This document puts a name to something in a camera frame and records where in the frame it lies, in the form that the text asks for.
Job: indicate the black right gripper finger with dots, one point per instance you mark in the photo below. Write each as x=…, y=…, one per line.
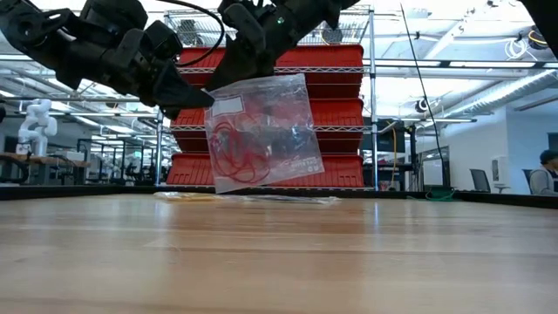
x=250, y=70
x=231, y=61

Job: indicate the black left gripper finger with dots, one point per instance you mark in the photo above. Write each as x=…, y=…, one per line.
x=183, y=107
x=178, y=85

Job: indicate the yellow rubber band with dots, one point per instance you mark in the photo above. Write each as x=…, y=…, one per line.
x=183, y=197
x=213, y=197
x=200, y=197

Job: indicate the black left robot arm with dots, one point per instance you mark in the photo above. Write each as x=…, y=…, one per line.
x=65, y=39

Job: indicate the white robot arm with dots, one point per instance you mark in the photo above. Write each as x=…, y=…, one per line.
x=37, y=131

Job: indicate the dark round ceiling fixture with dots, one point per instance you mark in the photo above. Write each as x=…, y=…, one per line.
x=333, y=35

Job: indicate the wooden workbench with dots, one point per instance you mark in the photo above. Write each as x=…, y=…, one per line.
x=52, y=159

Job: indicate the grey office chair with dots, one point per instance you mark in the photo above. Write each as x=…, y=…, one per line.
x=527, y=176
x=479, y=179

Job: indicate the person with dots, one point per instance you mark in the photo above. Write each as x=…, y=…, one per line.
x=545, y=179

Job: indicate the black aluminium table frame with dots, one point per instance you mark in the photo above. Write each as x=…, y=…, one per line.
x=87, y=192

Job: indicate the black wall monitor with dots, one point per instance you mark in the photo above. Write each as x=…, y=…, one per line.
x=390, y=139

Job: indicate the white wall box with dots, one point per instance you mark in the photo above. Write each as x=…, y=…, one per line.
x=500, y=170

